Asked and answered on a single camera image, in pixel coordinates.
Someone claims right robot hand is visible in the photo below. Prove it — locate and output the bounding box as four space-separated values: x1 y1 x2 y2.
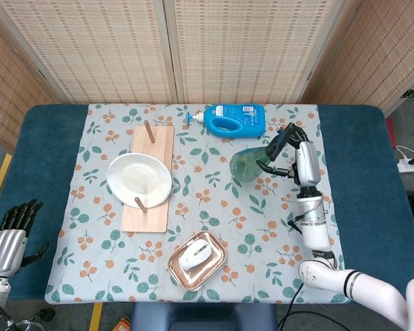
258 122 322 189

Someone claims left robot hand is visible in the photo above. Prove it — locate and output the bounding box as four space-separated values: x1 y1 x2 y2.
0 199 51 279

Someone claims green transparent spray bottle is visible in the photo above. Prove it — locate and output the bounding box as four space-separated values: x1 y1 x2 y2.
229 145 275 183

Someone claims blue detergent pump bottle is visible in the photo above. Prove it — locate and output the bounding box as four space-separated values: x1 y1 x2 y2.
184 104 266 139

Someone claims leaf and fruit print tablecloth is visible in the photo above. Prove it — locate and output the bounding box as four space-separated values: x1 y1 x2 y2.
44 103 351 305

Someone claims white power strip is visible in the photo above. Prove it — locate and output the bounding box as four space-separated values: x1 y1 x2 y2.
396 144 414 173

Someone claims white paper plate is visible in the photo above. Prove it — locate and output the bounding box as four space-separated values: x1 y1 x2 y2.
106 153 173 208

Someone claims wooden plate rack with pegs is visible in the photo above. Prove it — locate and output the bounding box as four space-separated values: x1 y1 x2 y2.
120 120 175 234

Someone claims tan rectangular soap dish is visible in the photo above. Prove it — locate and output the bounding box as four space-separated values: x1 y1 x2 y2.
167 230 228 292

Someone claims woven bamboo folding screen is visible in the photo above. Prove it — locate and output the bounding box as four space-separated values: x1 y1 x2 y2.
0 0 414 152

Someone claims black floor cable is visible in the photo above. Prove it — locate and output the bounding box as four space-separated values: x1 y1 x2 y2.
279 282 353 331

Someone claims white wireless computer mouse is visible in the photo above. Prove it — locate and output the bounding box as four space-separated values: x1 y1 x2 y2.
178 239 214 272

